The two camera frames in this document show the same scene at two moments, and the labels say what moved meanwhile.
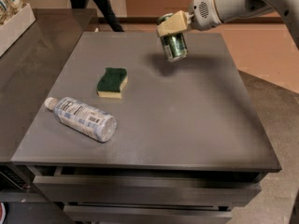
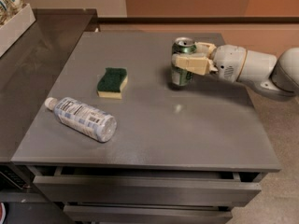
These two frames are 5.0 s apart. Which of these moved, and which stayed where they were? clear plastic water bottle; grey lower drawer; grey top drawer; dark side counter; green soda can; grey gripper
Moved: green soda can; grey gripper
Stayed: dark side counter; clear plastic water bottle; grey top drawer; grey lower drawer
